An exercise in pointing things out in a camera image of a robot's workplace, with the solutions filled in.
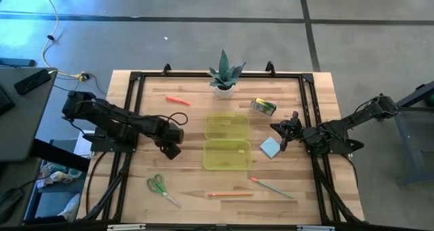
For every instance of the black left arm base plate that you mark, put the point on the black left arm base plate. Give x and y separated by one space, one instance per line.
101 146

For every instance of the orange pencil pink eraser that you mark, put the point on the orange pencil pink eraser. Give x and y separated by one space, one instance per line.
230 194

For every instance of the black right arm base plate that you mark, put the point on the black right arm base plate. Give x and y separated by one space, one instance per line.
352 145

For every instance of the dark grey desk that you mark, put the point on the dark grey desk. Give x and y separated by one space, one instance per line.
30 122

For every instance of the white round plant pot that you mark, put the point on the white round plant pot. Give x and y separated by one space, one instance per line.
223 93

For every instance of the flat black device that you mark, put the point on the flat black device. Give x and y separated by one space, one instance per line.
17 62

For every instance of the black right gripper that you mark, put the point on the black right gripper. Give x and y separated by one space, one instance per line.
292 129

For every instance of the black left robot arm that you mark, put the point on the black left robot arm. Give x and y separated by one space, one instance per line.
112 117

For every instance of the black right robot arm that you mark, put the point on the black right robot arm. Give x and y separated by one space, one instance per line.
356 117

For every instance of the white paper sheet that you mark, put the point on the white paper sheet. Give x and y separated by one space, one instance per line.
81 146

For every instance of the green succulent plant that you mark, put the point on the green succulent plant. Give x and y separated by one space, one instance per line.
223 68

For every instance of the white metal hinge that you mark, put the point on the white metal hinge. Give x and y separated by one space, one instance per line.
125 227
315 228

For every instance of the black computer mouse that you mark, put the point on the black computer mouse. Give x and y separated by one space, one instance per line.
10 200

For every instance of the white cloth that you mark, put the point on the white cloth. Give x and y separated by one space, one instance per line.
71 209

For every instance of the green pencil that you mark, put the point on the green pencil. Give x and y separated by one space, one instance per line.
273 188

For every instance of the black phone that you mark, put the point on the black phone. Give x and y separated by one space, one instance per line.
32 82

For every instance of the orange marker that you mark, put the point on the orange marker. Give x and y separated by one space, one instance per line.
178 101

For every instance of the blue storage bin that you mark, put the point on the blue storage bin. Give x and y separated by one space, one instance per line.
51 207

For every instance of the blue sticky note pad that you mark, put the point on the blue sticky note pad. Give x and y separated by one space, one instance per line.
269 148

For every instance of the black keyboard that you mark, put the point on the black keyboard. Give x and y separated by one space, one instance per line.
5 102

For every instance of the yellow-green translucent pencil case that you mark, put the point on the yellow-green translucent pencil case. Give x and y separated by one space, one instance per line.
227 156

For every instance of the blue-grey metal table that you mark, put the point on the blue-grey metal table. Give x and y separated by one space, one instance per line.
412 153

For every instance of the black aluminium table frame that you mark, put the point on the black aluminium table frame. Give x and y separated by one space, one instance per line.
169 74

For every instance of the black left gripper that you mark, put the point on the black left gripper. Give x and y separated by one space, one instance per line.
173 132

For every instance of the green yellow crayon box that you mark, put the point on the green yellow crayon box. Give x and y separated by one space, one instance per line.
262 106

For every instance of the teal tape roll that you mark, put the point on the teal tape roll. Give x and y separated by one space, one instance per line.
76 173

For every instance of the black frame clamp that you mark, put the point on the black frame clamp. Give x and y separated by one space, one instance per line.
270 67
167 69

